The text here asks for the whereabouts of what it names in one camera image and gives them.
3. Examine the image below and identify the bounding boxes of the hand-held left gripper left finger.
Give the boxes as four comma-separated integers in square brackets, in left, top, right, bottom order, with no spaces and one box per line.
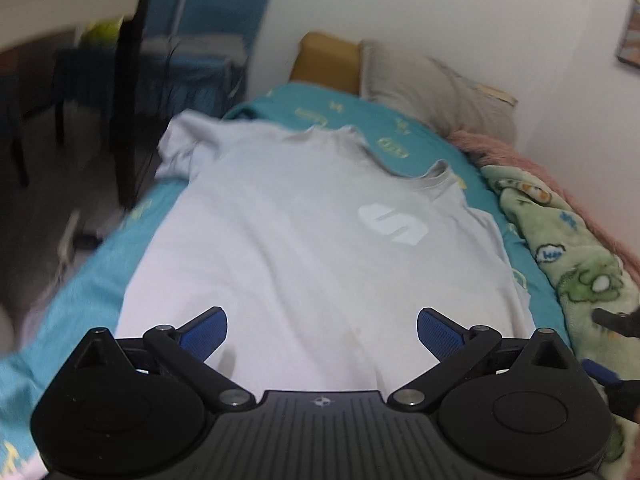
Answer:
[75,306,256,411]

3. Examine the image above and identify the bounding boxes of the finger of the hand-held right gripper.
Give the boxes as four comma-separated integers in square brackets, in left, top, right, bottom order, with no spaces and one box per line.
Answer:
[581,358,640,423]
[591,308,640,340]

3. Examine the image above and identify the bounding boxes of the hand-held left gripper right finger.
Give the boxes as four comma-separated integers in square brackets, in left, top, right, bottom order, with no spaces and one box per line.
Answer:
[387,308,576,411]

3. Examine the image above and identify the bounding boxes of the white t-shirt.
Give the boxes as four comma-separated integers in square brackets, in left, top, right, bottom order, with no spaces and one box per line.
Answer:
[114,110,532,395]

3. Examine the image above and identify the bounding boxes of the green cartoon printed blanket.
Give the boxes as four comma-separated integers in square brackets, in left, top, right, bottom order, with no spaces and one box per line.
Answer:
[481,164,640,480]

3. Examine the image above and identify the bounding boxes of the pink fluffy blanket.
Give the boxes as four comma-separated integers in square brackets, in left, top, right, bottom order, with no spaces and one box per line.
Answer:
[447,130,640,281]

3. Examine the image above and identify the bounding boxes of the teal printed bed sheet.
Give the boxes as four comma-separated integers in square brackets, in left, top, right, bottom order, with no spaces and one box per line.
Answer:
[0,84,573,480]

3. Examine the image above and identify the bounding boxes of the grey pillow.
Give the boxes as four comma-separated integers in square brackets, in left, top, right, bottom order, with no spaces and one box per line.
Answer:
[359,39,517,143]

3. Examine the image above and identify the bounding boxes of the blue chair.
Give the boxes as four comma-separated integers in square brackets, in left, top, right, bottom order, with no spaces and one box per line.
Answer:
[142,0,251,116]

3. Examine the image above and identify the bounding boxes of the yellow-green object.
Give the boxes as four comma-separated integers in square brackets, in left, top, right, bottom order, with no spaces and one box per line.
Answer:
[82,16,125,45]

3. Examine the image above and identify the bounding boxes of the white cable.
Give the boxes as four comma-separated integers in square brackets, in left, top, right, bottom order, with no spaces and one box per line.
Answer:
[56,209,83,281]

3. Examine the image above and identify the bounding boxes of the framed wall picture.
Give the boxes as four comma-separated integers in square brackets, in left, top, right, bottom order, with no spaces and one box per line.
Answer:
[614,7,640,68]

